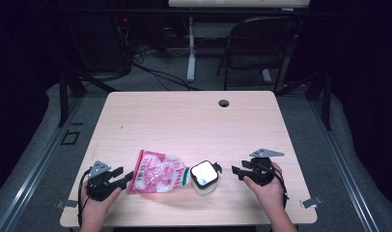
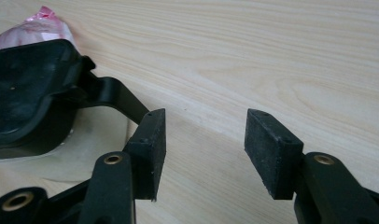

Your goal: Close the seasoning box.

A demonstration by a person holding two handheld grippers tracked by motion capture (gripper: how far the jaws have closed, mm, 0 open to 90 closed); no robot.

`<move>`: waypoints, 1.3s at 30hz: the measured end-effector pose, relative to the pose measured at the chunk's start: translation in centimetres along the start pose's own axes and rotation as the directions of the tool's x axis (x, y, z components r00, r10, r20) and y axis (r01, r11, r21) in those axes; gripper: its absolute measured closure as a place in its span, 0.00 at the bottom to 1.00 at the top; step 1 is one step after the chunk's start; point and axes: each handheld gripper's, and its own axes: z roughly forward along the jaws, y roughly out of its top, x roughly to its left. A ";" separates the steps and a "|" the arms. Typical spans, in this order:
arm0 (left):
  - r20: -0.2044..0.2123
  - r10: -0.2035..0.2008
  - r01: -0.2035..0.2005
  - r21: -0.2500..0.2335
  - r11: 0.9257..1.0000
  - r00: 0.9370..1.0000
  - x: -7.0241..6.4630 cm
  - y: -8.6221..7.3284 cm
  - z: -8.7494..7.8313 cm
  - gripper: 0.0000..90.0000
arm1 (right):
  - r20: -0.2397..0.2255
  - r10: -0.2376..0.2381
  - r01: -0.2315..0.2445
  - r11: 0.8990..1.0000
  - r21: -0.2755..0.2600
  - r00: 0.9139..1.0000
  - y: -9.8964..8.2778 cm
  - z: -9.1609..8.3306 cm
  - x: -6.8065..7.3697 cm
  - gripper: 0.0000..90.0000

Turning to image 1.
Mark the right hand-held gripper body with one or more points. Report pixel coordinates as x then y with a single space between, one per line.
261 170

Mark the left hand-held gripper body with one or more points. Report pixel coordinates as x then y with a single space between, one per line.
100 187

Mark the pink and white plastic bag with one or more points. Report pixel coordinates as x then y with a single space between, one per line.
158 174

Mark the person's left hand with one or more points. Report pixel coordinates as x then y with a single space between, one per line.
96 209

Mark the person's right hand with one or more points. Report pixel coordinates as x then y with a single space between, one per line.
271 196

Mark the grey tape piece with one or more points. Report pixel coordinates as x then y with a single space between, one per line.
67 204
310 202

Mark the black metal stand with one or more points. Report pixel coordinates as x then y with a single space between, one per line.
326 103
63 96

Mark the white desk leg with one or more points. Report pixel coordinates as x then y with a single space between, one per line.
191 58

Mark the dark computer tower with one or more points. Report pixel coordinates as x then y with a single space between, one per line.
97 45

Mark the black folding chair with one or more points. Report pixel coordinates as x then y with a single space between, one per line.
261 35

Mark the metal floor rail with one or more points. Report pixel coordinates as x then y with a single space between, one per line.
342 167
39 167

